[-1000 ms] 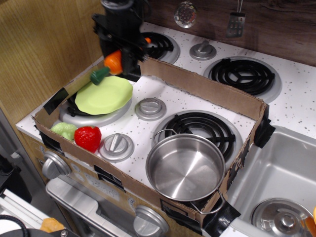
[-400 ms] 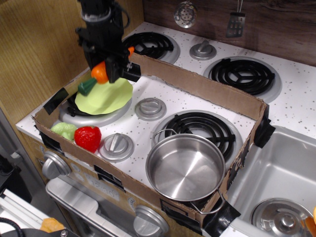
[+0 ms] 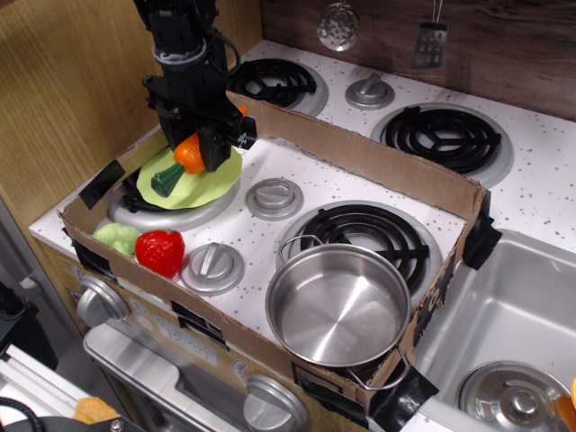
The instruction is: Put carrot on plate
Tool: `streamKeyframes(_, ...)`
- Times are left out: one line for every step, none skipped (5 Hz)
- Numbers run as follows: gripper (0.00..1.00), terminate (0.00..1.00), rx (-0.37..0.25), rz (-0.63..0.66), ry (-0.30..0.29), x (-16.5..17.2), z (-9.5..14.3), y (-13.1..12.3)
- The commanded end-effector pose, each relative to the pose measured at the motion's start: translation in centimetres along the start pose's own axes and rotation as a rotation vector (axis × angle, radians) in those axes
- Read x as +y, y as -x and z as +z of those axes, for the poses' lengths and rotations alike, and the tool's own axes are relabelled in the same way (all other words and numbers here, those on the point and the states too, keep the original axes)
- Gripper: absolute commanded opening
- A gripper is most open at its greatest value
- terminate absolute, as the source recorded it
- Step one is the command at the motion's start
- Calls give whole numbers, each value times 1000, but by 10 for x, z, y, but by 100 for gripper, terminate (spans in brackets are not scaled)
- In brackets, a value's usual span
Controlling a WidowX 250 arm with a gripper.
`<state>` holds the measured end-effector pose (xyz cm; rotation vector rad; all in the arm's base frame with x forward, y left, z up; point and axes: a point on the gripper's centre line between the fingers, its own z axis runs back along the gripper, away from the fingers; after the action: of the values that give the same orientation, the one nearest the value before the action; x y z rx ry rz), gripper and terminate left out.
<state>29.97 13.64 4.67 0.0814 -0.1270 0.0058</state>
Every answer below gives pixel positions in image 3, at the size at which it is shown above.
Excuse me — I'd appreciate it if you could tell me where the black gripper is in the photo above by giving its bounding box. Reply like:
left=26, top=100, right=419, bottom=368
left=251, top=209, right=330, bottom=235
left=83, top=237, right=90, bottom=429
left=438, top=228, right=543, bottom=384
left=142, top=56, right=257, bottom=172

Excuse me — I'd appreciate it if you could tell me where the orange toy carrot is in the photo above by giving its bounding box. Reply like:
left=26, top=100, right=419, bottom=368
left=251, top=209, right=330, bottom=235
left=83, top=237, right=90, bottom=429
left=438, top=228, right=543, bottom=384
left=150, top=104, right=249, bottom=198

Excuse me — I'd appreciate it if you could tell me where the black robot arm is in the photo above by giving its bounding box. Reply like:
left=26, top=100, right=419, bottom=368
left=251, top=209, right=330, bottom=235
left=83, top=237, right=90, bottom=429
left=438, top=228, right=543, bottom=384
left=135, top=1, right=257, bottom=172

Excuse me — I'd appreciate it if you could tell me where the light green plate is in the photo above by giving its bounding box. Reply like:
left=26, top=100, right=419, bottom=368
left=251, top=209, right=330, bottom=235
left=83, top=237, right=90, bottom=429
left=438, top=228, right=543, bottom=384
left=137, top=148, right=242, bottom=210

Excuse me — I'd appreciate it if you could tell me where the black burner back left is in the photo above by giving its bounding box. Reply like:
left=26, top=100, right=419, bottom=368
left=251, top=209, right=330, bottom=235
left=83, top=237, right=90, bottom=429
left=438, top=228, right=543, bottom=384
left=227, top=58, right=329, bottom=117

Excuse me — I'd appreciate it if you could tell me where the black burner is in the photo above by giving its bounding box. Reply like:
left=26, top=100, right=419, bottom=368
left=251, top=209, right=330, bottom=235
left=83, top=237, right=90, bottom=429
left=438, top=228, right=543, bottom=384
left=108, top=169, right=240, bottom=232
left=227, top=58, right=329, bottom=117
left=370, top=103, right=514, bottom=188
left=276, top=201, right=443, bottom=311

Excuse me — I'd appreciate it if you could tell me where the black burner front left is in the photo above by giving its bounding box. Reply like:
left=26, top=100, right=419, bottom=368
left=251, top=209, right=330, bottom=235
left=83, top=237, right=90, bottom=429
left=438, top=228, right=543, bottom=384
left=108, top=169, right=240, bottom=232

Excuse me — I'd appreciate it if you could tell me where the grey stove knob middle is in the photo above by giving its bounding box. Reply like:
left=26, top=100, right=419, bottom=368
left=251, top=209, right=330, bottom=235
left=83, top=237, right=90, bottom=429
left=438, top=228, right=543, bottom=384
left=246, top=178, right=304, bottom=221

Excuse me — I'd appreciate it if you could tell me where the grey stove knob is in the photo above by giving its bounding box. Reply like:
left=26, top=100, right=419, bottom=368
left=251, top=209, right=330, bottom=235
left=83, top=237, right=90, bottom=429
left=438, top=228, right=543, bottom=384
left=180, top=243, right=245, bottom=296
left=246, top=178, right=304, bottom=221
left=345, top=73, right=395, bottom=111

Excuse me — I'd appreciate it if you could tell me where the red toy strawberry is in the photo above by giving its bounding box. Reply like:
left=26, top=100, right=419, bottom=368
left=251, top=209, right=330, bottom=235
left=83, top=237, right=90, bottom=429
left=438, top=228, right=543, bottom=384
left=135, top=230, right=185, bottom=279

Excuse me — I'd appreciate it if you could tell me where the light green toy vegetable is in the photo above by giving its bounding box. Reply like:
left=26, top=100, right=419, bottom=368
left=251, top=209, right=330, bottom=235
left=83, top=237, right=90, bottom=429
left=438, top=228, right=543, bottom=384
left=93, top=222, right=140, bottom=258

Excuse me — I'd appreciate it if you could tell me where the grey stove knob front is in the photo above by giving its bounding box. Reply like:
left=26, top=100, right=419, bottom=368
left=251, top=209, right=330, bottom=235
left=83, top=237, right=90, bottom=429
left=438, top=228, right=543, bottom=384
left=180, top=243, right=245, bottom=296

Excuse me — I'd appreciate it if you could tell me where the hanging metal strainer spoon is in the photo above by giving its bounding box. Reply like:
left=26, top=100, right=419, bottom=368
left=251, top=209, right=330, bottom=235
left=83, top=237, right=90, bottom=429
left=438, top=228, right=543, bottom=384
left=316, top=1, right=360, bottom=52

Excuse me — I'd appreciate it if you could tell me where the grey stove knob back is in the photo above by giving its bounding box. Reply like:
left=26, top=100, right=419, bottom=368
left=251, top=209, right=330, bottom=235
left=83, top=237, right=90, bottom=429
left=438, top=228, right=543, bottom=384
left=345, top=73, right=395, bottom=111

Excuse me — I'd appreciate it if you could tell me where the grey oven knob left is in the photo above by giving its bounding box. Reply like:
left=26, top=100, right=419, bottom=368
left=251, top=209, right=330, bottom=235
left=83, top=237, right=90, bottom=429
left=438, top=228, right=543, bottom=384
left=76, top=275, right=130, bottom=328

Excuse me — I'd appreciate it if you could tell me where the grey oven knob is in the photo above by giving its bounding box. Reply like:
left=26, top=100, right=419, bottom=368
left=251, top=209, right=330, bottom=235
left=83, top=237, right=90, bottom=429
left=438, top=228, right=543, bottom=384
left=243, top=373, right=309, bottom=432
left=76, top=275, right=130, bottom=328

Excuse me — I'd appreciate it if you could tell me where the black burner front right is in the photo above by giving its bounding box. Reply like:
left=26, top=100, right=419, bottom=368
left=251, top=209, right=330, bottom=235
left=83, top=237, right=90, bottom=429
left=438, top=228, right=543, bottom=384
left=276, top=201, right=443, bottom=311

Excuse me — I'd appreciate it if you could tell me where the stainless steel pot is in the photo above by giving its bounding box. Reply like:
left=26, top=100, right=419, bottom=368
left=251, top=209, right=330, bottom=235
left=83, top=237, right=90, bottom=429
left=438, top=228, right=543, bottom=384
left=265, top=235, right=411, bottom=390

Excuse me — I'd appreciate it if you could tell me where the hanging metal spatula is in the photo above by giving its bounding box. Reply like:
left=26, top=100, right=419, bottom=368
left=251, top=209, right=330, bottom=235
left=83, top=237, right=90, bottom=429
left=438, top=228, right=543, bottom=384
left=411, top=0, right=448, bottom=69

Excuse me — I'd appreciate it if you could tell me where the silver oven door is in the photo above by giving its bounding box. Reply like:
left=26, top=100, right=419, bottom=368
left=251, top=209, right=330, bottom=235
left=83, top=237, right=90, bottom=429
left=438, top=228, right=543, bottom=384
left=84, top=324, right=248, bottom=431

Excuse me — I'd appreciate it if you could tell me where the black burner back right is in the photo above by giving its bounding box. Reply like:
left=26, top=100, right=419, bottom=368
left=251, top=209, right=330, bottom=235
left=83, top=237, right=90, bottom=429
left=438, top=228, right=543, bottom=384
left=370, top=103, right=514, bottom=188

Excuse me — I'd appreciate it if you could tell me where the grey oven knob right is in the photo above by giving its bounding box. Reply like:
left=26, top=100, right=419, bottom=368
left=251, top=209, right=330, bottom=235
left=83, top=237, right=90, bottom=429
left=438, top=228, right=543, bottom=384
left=243, top=373, right=309, bottom=432

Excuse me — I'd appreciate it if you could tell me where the orange object bottom left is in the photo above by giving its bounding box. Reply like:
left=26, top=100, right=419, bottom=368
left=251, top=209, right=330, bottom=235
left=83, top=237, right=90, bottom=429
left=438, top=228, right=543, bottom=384
left=72, top=396, right=118, bottom=425

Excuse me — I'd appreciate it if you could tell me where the cardboard fence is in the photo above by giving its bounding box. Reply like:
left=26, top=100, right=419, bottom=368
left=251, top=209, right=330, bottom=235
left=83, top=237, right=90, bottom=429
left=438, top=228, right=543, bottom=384
left=58, top=88, right=503, bottom=432

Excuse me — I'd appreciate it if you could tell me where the silver sink basin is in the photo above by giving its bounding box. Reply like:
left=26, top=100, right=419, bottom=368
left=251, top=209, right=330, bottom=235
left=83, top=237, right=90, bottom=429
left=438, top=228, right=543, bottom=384
left=409, top=230, right=575, bottom=431

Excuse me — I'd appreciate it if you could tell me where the steel pot lid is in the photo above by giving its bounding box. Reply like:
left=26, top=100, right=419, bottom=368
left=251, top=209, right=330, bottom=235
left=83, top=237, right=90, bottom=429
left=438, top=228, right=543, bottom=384
left=457, top=361, right=555, bottom=431

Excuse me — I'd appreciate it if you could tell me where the orange object in sink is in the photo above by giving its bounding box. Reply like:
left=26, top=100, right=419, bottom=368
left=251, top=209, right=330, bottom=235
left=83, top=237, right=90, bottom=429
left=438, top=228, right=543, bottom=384
left=548, top=379, right=575, bottom=431

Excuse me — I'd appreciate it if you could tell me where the black cable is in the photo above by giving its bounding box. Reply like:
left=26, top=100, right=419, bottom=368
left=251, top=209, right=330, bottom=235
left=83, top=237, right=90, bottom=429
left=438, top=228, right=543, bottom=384
left=0, top=396, right=44, bottom=432

